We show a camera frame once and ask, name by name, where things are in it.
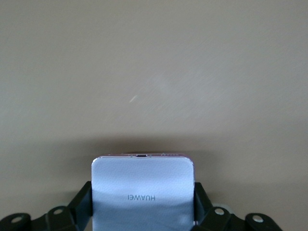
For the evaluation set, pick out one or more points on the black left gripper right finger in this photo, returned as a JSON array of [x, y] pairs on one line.
[[221, 220]]

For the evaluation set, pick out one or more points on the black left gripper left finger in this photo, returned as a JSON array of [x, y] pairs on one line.
[[60, 219]]

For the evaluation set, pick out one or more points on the pale lilac flip phone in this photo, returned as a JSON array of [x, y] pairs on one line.
[[144, 180]]

